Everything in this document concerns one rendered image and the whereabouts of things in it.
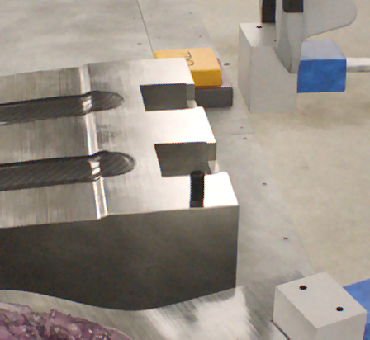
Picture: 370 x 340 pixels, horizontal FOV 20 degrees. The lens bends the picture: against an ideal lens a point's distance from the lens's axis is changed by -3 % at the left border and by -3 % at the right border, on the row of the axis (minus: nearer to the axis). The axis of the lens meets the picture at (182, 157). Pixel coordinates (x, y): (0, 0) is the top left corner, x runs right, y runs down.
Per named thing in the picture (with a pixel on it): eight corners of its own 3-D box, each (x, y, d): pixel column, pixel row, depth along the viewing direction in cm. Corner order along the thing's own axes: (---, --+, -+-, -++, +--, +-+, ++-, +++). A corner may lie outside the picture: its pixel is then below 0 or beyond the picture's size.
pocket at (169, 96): (193, 122, 89) (194, 82, 87) (203, 151, 84) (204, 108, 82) (139, 125, 88) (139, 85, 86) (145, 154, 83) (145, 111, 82)
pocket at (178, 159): (215, 184, 79) (215, 139, 77) (227, 220, 74) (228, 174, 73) (154, 188, 79) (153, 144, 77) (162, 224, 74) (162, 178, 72)
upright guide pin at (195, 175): (203, 193, 70) (203, 169, 70) (206, 200, 70) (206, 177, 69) (188, 194, 70) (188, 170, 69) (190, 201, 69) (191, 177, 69)
